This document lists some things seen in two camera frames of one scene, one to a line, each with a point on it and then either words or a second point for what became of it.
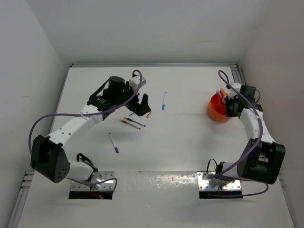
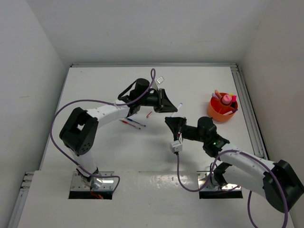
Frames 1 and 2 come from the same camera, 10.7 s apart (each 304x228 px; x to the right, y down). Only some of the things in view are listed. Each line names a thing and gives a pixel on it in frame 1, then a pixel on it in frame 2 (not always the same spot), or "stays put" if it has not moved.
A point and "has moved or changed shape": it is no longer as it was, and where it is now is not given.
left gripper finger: (144, 107) → (167, 105)
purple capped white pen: (116, 148) has moved or changed shape
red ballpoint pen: (130, 124) stays put
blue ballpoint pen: (131, 119) stays put
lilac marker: (217, 91) → (214, 96)
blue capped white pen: (163, 105) has moved or changed shape
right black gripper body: (230, 106) → (181, 123)
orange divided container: (217, 109) stays put
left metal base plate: (96, 177) stays put
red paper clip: (148, 114) stays put
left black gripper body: (132, 102) → (158, 108)
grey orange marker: (223, 92) → (218, 93)
